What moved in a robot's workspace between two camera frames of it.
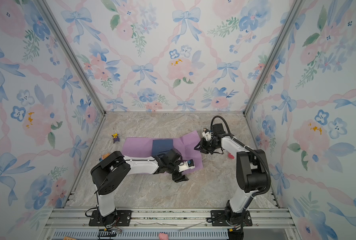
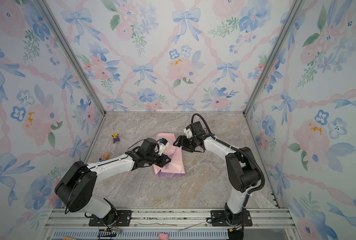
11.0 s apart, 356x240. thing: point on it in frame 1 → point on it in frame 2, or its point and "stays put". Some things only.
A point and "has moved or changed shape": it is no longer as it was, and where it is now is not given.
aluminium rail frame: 182,223 stays put
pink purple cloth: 191,158 has moved or changed shape
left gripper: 180,178 → 163,161
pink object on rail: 163,236 stays put
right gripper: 202,148 → 181,142
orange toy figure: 104,156 stays put
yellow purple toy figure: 115,137 stays put
